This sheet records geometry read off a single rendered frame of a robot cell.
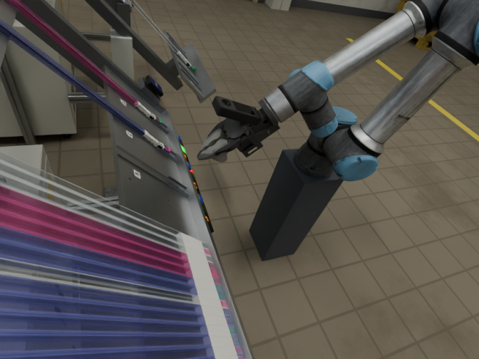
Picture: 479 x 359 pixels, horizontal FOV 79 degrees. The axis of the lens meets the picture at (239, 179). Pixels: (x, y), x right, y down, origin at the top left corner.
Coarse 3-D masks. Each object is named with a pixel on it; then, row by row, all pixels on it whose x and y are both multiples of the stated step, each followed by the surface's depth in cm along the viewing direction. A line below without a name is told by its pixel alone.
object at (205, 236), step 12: (168, 120) 79; (180, 156) 70; (180, 168) 68; (192, 180) 66; (192, 192) 63; (192, 204) 62; (192, 216) 60; (204, 216) 60; (204, 228) 58; (204, 240) 56; (216, 252) 54; (216, 264) 53; (228, 288) 50; (228, 300) 49; (240, 324) 46; (240, 336) 45
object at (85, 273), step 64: (0, 192) 25; (64, 192) 32; (0, 256) 22; (64, 256) 27; (128, 256) 35; (192, 256) 48; (0, 320) 20; (64, 320) 24; (128, 320) 29; (192, 320) 38
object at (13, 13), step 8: (0, 0) 45; (0, 8) 44; (8, 8) 46; (0, 16) 43; (8, 16) 45; (8, 24) 43; (0, 32) 40; (0, 40) 40; (8, 40) 41; (0, 48) 38; (0, 56) 38; (0, 64) 37
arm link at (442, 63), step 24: (456, 0) 63; (456, 24) 62; (432, 48) 68; (456, 48) 63; (408, 72) 73; (432, 72) 68; (456, 72) 67; (408, 96) 72; (432, 96) 71; (384, 120) 76; (336, 144) 86; (360, 144) 80; (336, 168) 85; (360, 168) 83
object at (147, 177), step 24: (120, 96) 64; (120, 120) 57; (144, 120) 68; (120, 144) 52; (144, 144) 60; (168, 144) 73; (120, 168) 47; (144, 168) 54; (168, 168) 64; (120, 192) 44; (144, 192) 49; (168, 192) 57; (168, 216) 51
